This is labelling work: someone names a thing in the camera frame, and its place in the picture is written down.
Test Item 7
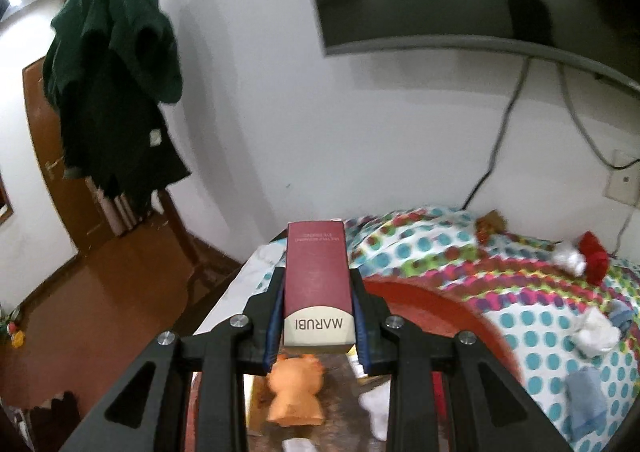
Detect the white sock on bed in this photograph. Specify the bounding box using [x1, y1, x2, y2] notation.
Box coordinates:
[570, 307, 622, 359]

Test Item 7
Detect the white sock at tray edge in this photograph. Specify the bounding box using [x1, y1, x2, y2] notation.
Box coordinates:
[282, 438, 318, 452]

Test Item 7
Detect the dark green hanging coat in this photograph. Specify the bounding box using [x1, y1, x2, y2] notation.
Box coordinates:
[42, 0, 190, 198]

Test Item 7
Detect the white rolled sock in tray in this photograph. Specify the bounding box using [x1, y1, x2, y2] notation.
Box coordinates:
[358, 380, 390, 442]

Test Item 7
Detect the white wall socket plate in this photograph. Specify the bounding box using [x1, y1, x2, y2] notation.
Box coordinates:
[604, 150, 639, 206]

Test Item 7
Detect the brown candy wrapper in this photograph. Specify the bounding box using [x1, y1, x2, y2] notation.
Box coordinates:
[475, 209, 508, 246]

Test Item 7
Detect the polka dot bed sheet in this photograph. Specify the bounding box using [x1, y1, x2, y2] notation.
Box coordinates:
[345, 206, 639, 451]

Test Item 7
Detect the orange rubber toy animal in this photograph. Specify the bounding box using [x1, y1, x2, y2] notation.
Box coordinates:
[267, 354, 324, 427]

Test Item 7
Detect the red round tray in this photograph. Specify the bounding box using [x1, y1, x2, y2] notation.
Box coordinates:
[182, 275, 526, 452]

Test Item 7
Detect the small white sock ball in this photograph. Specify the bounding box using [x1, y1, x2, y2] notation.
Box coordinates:
[551, 241, 587, 278]

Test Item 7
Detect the brown wooden door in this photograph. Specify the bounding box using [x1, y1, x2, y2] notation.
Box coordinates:
[22, 56, 126, 245]

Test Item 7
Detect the blue sock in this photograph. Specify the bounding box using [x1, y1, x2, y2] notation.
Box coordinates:
[565, 366, 608, 442]

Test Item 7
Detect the grey cable on wall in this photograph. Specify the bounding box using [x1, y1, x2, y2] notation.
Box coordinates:
[554, 62, 640, 171]

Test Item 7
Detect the small red sock by wall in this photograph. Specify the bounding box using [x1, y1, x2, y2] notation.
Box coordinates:
[578, 231, 610, 287]

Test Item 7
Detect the maroon Marubi box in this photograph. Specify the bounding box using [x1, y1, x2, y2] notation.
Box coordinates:
[283, 220, 356, 354]

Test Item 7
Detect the black cable on wall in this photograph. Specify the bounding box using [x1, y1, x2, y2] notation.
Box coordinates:
[460, 54, 534, 211]

